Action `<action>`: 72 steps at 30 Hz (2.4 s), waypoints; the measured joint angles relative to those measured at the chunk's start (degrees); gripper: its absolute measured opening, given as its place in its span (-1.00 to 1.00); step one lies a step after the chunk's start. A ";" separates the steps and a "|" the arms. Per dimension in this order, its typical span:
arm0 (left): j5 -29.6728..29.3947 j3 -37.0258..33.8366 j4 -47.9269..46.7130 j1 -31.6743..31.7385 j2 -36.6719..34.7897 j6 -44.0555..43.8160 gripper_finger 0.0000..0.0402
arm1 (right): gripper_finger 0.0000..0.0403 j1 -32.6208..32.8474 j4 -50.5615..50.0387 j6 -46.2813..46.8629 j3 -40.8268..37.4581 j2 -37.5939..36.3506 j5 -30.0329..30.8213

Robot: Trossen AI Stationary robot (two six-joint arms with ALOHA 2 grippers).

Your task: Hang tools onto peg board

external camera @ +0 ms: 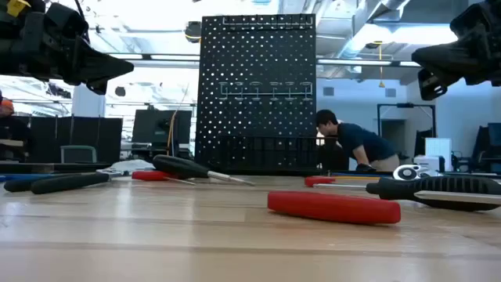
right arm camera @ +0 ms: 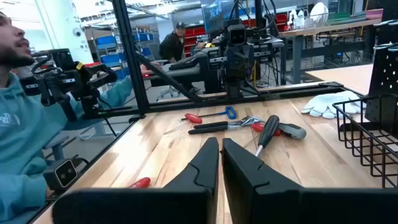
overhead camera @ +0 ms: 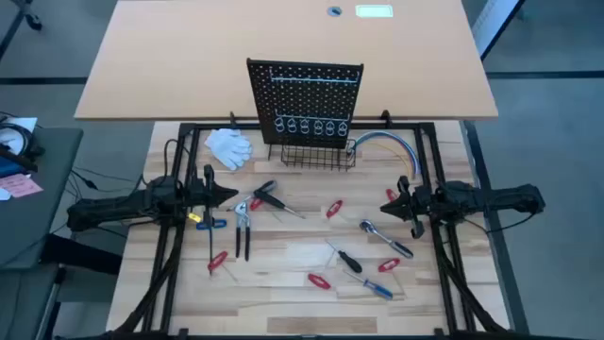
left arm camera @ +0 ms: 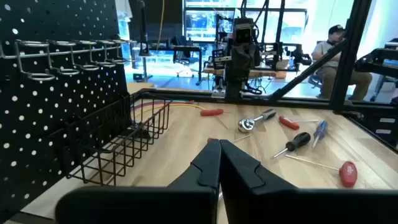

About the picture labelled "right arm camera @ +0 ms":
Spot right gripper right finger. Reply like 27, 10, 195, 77
221, 138, 398, 224

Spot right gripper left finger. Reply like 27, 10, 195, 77
52, 136, 220, 224

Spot blue T-handle hex key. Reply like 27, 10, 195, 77
181, 106, 238, 121

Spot black-handled pliers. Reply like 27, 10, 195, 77
187, 116, 264, 136

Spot grey-handled screwdriver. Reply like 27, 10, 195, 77
277, 123, 307, 141

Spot large black-handled screwdriver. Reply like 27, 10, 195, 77
254, 114, 280, 158

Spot blue-screen computer monitor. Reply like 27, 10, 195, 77
200, 0, 236, 34

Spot red storage bin shelf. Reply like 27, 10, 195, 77
183, 26, 206, 57

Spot person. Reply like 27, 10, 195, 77
0, 11, 162, 224
158, 21, 188, 65

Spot white dish rack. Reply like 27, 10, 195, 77
287, 2, 331, 29

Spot white work gloves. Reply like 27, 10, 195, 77
300, 90, 368, 120

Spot tan wooden desk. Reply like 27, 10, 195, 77
306, 63, 374, 96

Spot wooden workbench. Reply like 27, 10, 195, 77
278, 9, 384, 85

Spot blue storage bin shelf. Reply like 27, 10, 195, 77
94, 30, 156, 82

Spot black perforated pegboard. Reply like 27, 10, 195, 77
364, 19, 398, 131

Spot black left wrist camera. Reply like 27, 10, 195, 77
228, 24, 249, 47

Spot black wire basket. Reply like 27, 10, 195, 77
332, 94, 398, 189

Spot black table-level camera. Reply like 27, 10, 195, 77
42, 157, 91, 192

